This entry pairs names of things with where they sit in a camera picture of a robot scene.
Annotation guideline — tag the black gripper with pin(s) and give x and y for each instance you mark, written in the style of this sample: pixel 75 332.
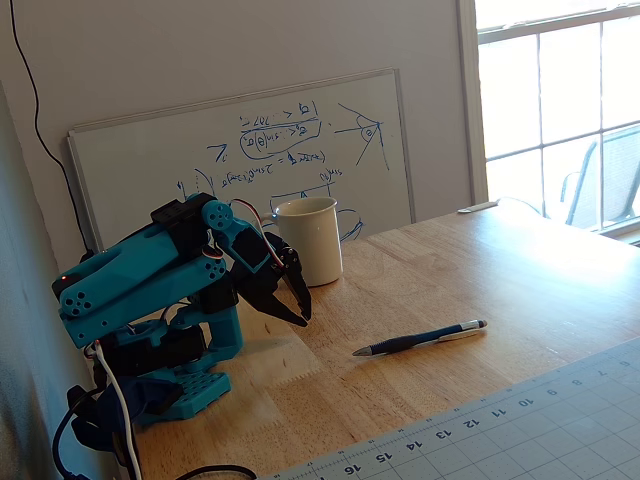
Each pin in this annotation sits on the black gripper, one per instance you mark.
pixel 266 289

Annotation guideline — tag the dark blue pen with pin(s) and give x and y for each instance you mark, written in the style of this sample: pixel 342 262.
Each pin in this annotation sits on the dark blue pen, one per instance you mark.
pixel 415 339

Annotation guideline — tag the teal five-joint robot arm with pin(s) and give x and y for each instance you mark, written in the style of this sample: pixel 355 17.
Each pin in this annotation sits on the teal five-joint robot arm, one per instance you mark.
pixel 130 260

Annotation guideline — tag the white ceramic mug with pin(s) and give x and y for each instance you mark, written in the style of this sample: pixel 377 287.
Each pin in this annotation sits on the white ceramic mug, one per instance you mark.
pixel 310 240

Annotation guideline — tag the dark blue table clamp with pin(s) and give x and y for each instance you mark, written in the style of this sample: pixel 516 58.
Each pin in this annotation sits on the dark blue table clamp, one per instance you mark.
pixel 140 400

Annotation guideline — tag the whiteboard with blue writing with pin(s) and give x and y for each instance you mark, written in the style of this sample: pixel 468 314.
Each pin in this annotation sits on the whiteboard with blue writing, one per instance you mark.
pixel 150 160

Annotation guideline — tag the grey gridded cutting mat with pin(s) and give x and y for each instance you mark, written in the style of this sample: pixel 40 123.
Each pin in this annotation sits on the grey gridded cutting mat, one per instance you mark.
pixel 525 430

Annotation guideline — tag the metal patio chair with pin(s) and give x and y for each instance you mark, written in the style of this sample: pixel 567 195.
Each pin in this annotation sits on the metal patio chair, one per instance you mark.
pixel 615 175

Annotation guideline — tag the white window frame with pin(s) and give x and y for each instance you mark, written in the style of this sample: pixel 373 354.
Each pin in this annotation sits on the white window frame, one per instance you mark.
pixel 470 100

